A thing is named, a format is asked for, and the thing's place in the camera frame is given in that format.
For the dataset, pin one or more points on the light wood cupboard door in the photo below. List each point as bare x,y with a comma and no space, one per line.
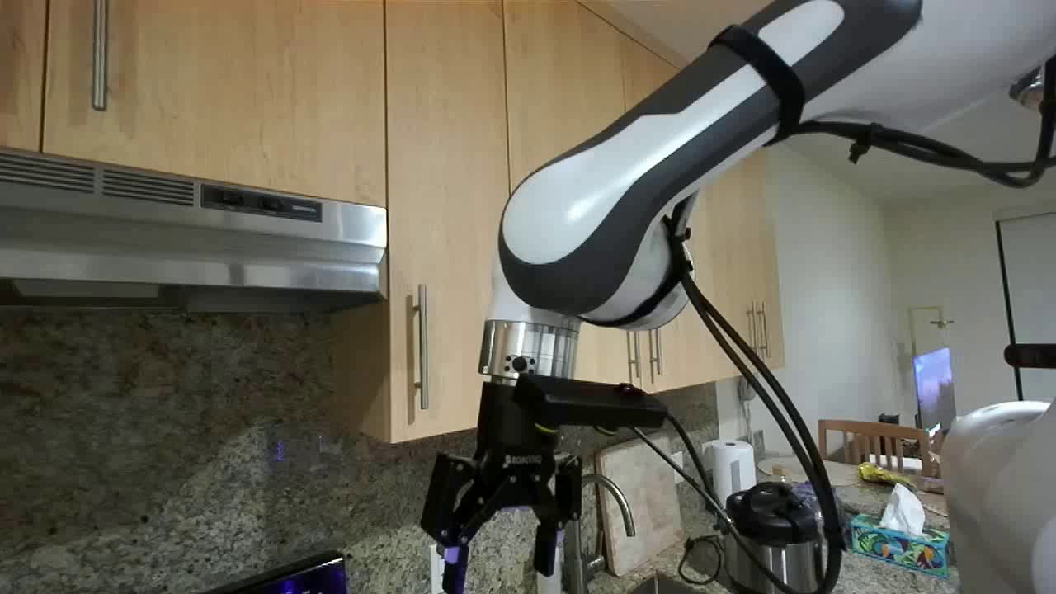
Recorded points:
243,100
748,250
697,330
548,77
455,166
21,67

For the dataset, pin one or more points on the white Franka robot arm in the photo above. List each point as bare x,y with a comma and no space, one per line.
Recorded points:
616,198

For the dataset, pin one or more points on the patterned tissue box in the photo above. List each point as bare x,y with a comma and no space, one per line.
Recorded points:
894,544

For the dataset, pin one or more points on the black electric stove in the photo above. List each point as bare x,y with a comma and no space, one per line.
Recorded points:
285,579

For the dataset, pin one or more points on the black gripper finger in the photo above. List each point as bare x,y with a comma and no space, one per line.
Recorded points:
451,499
563,495

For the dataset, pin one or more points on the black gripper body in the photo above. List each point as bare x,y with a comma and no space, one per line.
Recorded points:
501,432

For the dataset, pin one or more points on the wooden dining chair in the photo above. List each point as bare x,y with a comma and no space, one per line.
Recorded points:
876,441

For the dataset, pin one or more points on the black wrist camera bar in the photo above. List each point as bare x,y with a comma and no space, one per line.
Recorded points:
595,403

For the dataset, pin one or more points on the yellow banana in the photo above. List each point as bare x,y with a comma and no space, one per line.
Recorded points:
886,475

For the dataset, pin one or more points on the stainless steel range hood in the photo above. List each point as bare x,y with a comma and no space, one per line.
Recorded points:
166,236

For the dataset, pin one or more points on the chrome sink faucet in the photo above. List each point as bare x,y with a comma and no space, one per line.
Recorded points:
616,488

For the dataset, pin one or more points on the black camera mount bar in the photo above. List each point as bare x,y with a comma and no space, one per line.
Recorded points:
1032,353

